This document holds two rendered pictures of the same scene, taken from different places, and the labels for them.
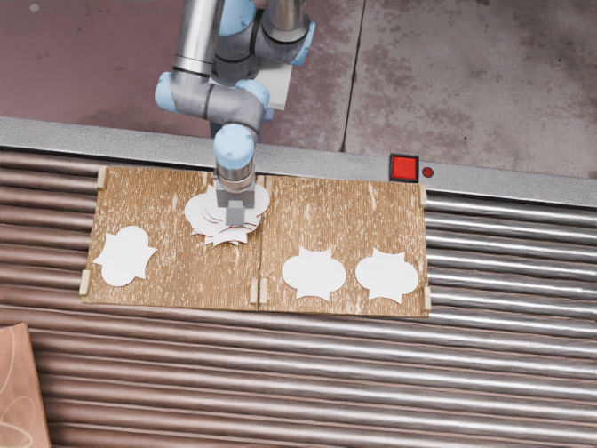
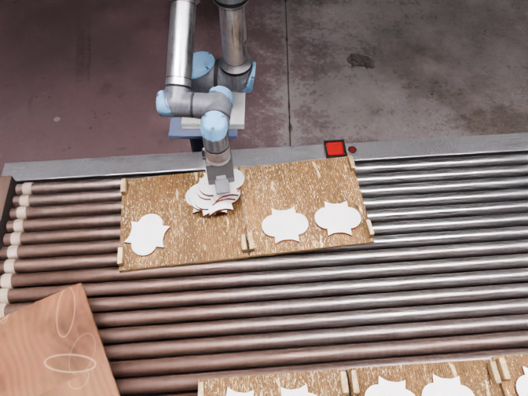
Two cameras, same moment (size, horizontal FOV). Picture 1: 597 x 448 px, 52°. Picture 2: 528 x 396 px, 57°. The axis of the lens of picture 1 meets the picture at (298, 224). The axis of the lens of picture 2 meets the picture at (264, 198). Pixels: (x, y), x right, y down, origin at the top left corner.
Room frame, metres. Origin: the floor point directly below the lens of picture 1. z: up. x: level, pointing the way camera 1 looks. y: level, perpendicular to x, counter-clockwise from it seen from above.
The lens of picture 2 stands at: (-0.35, -0.02, 2.34)
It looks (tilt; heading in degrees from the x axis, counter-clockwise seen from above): 58 degrees down; 2
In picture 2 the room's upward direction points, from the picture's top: straight up
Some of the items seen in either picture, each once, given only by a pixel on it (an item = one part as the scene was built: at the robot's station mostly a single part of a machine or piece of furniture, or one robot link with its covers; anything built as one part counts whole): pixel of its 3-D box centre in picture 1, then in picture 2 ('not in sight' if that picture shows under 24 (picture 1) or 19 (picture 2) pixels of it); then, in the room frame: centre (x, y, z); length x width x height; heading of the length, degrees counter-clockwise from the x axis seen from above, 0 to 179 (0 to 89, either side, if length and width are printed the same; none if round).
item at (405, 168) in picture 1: (403, 168); (335, 149); (0.76, -0.24, 0.92); 0.06 x 0.06 x 0.01; 6
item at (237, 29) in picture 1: (234, 25); (201, 73); (0.99, 0.26, 1.06); 0.13 x 0.12 x 0.14; 88
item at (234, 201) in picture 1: (234, 195); (219, 170); (0.51, 0.15, 1.12); 0.12 x 0.09 x 0.16; 11
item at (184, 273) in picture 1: (177, 236); (182, 217); (0.45, 0.28, 0.93); 0.41 x 0.35 x 0.02; 99
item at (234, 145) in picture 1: (234, 151); (214, 131); (0.54, 0.15, 1.27); 0.09 x 0.08 x 0.11; 178
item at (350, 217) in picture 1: (344, 244); (302, 203); (0.51, -0.12, 0.93); 0.41 x 0.35 x 0.02; 99
